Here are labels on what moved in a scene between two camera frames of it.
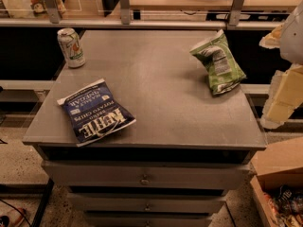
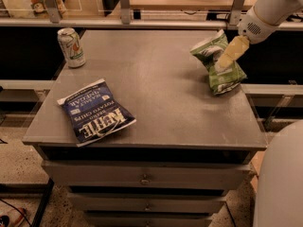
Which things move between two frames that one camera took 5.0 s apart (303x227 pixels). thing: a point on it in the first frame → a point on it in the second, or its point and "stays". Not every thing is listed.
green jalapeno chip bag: (222, 71) stays
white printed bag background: (26, 1) stays
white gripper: (294, 38) → (256, 27)
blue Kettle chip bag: (94, 113) stays
